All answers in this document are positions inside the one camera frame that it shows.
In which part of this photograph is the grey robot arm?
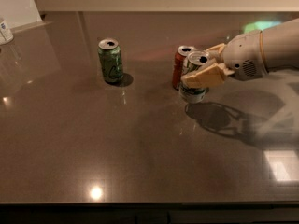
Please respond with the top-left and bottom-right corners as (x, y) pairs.
(181, 19), (299, 89)

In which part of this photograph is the white green 7up can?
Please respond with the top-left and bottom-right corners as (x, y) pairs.
(179, 50), (209, 104)

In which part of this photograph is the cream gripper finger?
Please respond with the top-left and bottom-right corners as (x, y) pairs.
(206, 43), (226, 63)
(181, 63), (235, 89)

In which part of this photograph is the green soda can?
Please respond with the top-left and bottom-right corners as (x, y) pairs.
(98, 38), (123, 83)

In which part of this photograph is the red coke can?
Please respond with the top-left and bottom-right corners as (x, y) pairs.
(172, 45), (196, 90)

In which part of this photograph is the white container at left edge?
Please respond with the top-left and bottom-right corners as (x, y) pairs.
(0, 17), (14, 45)

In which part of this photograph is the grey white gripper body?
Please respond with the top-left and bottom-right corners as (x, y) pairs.
(222, 30), (267, 81)

